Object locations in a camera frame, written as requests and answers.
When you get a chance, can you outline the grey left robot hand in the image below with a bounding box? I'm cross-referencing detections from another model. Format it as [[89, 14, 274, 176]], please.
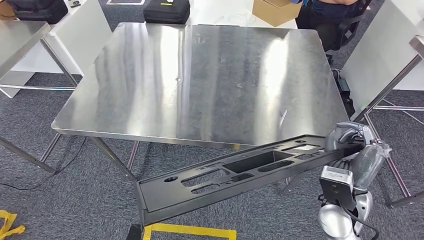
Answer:
[[125, 224, 144, 240]]

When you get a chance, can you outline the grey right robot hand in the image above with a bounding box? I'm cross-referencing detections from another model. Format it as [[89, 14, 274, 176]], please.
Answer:
[[324, 121, 392, 191]]

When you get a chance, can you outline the black perforated plastic panel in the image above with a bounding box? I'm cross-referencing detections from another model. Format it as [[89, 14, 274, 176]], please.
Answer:
[[135, 134, 365, 226]]

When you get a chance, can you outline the stainless steel workbench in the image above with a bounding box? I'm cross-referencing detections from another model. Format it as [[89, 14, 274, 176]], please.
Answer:
[[39, 22, 350, 196]]

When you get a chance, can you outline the yellow floor tape square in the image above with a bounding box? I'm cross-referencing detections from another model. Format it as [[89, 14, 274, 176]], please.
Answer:
[[142, 222, 238, 240]]

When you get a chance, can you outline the stainless steel table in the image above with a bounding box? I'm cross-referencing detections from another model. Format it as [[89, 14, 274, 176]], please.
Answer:
[[351, 34, 424, 210], [0, 21, 79, 175]]

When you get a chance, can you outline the black power adapter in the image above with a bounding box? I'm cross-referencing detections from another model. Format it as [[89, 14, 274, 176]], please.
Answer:
[[337, 77, 351, 93]]

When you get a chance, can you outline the white panel desk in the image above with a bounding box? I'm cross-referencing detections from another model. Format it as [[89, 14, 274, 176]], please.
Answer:
[[0, 0, 114, 99], [341, 0, 424, 112]]

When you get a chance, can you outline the loose yellow floor tape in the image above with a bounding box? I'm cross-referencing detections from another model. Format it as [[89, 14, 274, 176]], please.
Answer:
[[0, 210, 26, 240]]

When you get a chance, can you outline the seated person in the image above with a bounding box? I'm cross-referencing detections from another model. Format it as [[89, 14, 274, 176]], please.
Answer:
[[294, 0, 365, 52]]

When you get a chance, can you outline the brown cardboard box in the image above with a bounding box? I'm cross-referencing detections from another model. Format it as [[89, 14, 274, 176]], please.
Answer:
[[252, 0, 303, 27]]

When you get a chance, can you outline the white table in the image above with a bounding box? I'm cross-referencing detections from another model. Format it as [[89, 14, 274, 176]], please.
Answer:
[[187, 0, 299, 30]]

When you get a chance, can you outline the black zip case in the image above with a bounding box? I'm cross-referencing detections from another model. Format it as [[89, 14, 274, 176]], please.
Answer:
[[143, 0, 191, 25]]

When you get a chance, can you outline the black bag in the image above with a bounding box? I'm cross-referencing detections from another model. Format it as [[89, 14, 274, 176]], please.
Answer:
[[6, 0, 69, 25]]

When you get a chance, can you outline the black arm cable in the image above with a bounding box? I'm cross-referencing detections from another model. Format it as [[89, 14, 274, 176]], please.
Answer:
[[317, 195, 380, 240]]

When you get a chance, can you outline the black controller cable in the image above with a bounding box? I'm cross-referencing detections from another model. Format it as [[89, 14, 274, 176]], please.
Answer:
[[0, 137, 87, 191]]

